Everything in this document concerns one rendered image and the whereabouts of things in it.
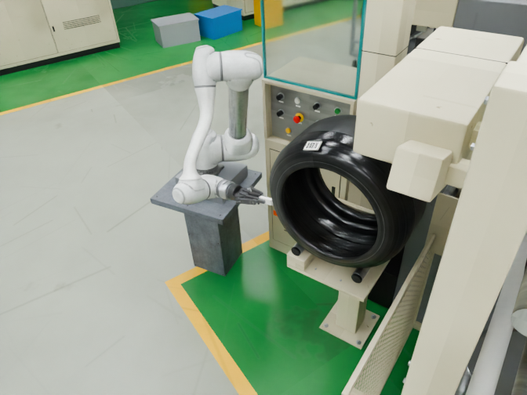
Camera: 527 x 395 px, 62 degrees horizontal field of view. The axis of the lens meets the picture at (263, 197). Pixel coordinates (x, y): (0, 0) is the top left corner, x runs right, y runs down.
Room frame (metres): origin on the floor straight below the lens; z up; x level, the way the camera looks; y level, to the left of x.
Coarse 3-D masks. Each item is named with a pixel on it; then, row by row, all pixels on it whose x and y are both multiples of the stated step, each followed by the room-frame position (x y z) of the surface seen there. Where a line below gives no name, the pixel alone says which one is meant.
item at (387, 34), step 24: (384, 0) 1.55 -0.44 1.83; (408, 0) 1.55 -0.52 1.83; (384, 24) 1.54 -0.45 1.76; (408, 24) 1.58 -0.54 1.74; (384, 48) 1.54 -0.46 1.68; (360, 72) 1.59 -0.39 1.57; (384, 72) 1.53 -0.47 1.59; (360, 96) 1.58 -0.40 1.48; (360, 192) 1.55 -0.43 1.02; (336, 312) 1.60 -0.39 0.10; (360, 312) 1.54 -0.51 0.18
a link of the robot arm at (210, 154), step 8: (192, 136) 2.19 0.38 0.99; (208, 136) 2.15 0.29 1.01; (216, 136) 2.20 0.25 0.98; (208, 144) 2.13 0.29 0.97; (216, 144) 2.15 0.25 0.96; (200, 152) 2.12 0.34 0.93; (208, 152) 2.12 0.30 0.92; (216, 152) 2.13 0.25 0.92; (200, 160) 2.11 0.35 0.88; (208, 160) 2.12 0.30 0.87; (216, 160) 2.13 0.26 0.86; (200, 168) 2.12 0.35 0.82; (208, 168) 2.12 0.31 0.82
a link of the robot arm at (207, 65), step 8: (200, 48) 1.98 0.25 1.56; (208, 48) 1.98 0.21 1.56; (200, 56) 1.95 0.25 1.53; (208, 56) 1.95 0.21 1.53; (216, 56) 1.95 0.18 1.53; (192, 64) 1.96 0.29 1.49; (200, 64) 1.93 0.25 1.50; (208, 64) 1.93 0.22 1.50; (216, 64) 1.93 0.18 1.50; (192, 72) 1.95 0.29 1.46; (200, 72) 1.91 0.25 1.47; (208, 72) 1.91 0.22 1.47; (216, 72) 1.92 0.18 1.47; (200, 80) 1.90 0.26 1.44; (208, 80) 1.90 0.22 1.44; (216, 80) 1.93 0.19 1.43
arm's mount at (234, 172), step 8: (224, 168) 2.23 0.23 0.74; (232, 168) 2.22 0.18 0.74; (240, 168) 2.22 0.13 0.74; (176, 176) 2.14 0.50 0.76; (224, 176) 2.13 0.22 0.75; (232, 176) 2.12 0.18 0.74; (240, 176) 2.18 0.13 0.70; (208, 200) 2.03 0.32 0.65; (216, 200) 2.00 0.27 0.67; (224, 200) 2.00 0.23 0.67
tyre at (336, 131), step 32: (320, 128) 1.40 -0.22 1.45; (352, 128) 1.35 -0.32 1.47; (288, 160) 1.34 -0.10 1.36; (320, 160) 1.26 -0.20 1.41; (352, 160) 1.21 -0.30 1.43; (288, 192) 1.50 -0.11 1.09; (320, 192) 1.56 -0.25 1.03; (384, 192) 1.13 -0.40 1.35; (288, 224) 1.33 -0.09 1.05; (320, 224) 1.45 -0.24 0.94; (352, 224) 1.45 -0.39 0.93; (384, 224) 1.10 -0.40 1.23; (416, 224) 1.19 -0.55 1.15; (320, 256) 1.25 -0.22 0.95; (352, 256) 1.17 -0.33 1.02; (384, 256) 1.10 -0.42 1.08
